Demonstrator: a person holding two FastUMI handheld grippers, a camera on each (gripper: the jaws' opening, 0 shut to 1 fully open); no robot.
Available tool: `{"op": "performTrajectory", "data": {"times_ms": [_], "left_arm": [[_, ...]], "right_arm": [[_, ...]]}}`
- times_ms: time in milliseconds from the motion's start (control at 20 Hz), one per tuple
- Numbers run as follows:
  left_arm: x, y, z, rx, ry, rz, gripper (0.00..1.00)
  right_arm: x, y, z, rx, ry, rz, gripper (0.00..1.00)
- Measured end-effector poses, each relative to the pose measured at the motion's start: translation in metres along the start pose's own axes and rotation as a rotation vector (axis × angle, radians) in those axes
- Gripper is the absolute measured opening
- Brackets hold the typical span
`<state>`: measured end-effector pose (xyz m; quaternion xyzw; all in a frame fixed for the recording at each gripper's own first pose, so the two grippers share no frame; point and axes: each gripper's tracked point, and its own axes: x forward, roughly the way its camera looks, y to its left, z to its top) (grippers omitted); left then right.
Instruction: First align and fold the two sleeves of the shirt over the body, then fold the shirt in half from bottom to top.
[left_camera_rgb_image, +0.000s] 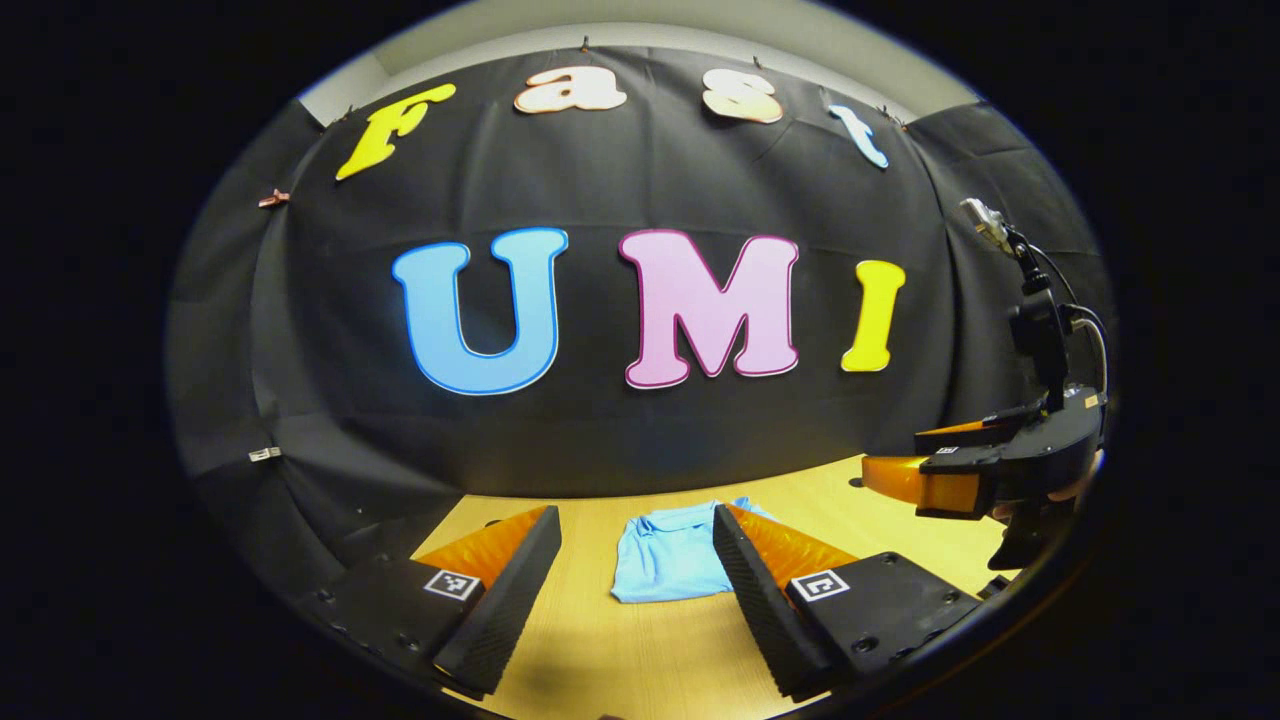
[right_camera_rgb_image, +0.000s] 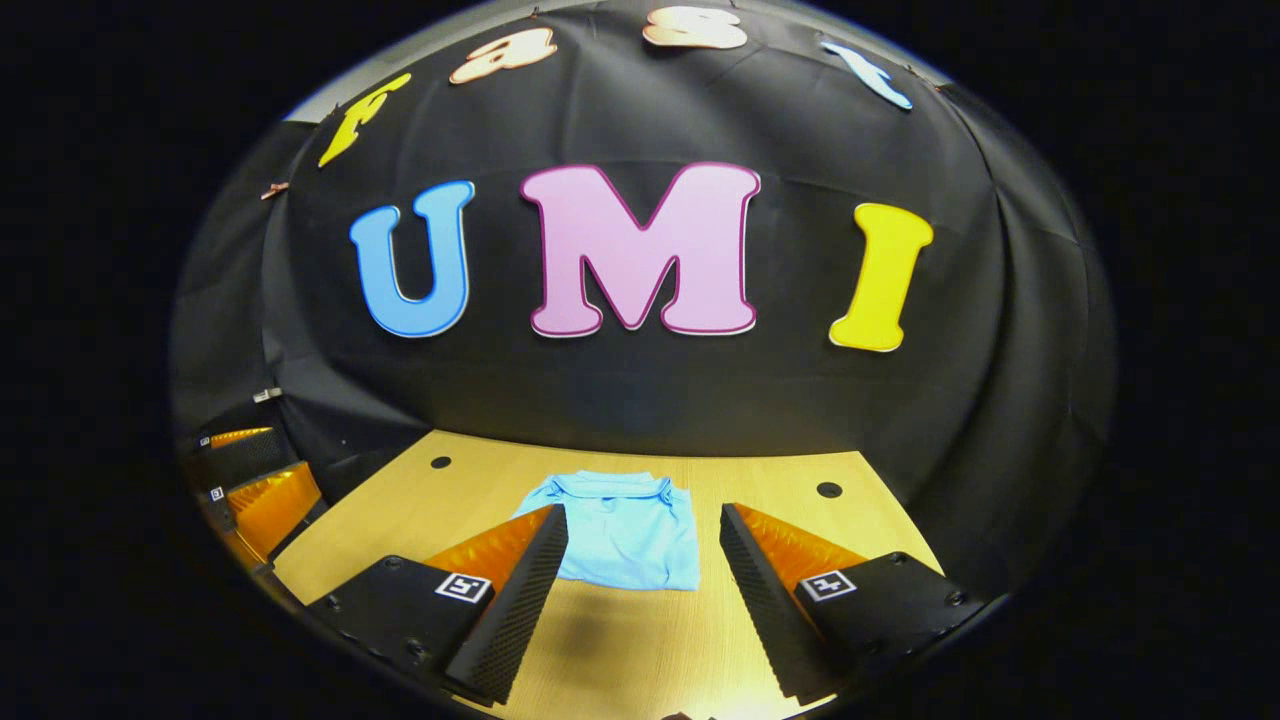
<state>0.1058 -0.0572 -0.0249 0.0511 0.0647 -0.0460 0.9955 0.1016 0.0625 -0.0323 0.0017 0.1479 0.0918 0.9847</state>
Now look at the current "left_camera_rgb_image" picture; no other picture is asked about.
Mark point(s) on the small silver clip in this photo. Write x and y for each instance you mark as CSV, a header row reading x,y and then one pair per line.
x,y
265,454

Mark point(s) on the light blue T-shirt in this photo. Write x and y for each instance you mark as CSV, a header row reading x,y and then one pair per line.
x,y
665,560

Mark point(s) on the black backdrop cloth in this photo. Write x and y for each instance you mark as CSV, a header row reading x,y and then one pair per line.
x,y
600,180

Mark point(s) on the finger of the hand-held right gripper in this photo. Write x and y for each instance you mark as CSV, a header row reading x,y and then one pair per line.
x,y
960,440
940,485

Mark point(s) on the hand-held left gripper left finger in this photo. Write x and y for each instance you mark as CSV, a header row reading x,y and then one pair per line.
x,y
505,605

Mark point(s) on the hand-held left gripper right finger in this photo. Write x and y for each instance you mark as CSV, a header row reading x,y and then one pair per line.
x,y
760,610

